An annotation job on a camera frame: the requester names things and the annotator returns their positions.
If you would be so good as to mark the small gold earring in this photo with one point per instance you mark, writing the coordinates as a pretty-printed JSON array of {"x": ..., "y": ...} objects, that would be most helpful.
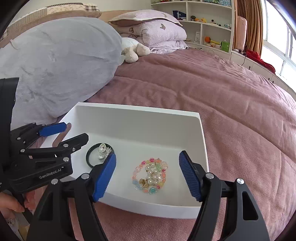
[{"x": 144, "y": 183}]

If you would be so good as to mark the pink suitcase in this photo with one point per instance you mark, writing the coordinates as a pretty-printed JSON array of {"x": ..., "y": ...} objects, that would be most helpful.
[{"x": 240, "y": 34}]

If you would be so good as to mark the grey pillow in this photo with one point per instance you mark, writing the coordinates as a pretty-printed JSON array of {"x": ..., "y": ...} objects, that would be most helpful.
[{"x": 59, "y": 63}]

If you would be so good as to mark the pink bed blanket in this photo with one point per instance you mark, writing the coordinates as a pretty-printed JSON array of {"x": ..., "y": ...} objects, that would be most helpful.
[{"x": 248, "y": 125}]

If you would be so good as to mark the person's left hand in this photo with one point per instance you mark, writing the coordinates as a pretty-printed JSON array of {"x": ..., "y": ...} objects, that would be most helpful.
[{"x": 9, "y": 204}]

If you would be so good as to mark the red cloth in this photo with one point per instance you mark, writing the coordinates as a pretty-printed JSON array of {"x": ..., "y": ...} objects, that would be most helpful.
[{"x": 256, "y": 57}]

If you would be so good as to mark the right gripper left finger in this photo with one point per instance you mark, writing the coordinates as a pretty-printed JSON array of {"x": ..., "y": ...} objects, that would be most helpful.
[{"x": 67, "y": 208}]

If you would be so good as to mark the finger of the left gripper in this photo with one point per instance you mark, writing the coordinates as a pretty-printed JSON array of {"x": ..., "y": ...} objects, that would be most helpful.
[
  {"x": 63, "y": 149},
  {"x": 49, "y": 130}
]

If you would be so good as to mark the window frame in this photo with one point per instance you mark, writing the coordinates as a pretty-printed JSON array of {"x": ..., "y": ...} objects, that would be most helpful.
[{"x": 278, "y": 44}]

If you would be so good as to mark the white storage box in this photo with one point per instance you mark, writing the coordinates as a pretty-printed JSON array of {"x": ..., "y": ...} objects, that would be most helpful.
[{"x": 136, "y": 134}]

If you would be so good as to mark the patchwork headboard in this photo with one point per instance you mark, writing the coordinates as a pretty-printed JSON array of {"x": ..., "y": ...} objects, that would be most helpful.
[{"x": 53, "y": 12}]

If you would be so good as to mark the pearl cluster earring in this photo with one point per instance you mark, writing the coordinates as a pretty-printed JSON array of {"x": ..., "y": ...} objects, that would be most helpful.
[{"x": 153, "y": 169}]

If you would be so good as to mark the white window seat cabinets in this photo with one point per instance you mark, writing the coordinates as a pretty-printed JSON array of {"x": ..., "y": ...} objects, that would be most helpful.
[{"x": 259, "y": 69}]

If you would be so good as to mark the silver charm earring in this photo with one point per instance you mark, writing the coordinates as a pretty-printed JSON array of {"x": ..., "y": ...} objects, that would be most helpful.
[{"x": 108, "y": 151}]

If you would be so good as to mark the folded lilac quilt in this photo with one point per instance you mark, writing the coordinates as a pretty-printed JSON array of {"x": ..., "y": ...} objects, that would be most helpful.
[{"x": 160, "y": 36}]

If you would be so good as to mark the white plush toy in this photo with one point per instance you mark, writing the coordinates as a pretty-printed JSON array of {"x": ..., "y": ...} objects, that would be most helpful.
[{"x": 132, "y": 50}]

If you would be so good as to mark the white display shelf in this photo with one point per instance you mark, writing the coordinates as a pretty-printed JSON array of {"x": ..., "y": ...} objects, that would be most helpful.
[{"x": 209, "y": 24}]

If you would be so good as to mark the three pearl hairpin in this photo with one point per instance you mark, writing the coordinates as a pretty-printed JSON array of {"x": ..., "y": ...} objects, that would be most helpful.
[{"x": 154, "y": 180}]

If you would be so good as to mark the dark green bangle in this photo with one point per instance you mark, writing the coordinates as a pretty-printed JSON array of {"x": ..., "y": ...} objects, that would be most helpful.
[{"x": 96, "y": 154}]

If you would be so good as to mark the left brown curtain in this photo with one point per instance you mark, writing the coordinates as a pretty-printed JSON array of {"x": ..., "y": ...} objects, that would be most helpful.
[{"x": 251, "y": 10}]

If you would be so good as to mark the top lilac pillow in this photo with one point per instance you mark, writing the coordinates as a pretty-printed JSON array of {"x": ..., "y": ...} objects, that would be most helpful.
[{"x": 142, "y": 16}]

